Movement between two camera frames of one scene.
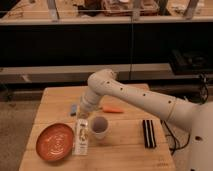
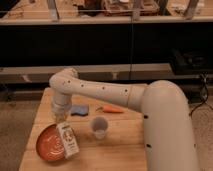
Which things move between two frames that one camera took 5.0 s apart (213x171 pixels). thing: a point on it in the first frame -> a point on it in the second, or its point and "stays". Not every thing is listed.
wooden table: [122, 134] stays
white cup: [99, 125] stays
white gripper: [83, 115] -> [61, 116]
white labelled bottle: [81, 144] -> [69, 142]
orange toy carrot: [112, 109] stays
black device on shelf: [187, 61] stays
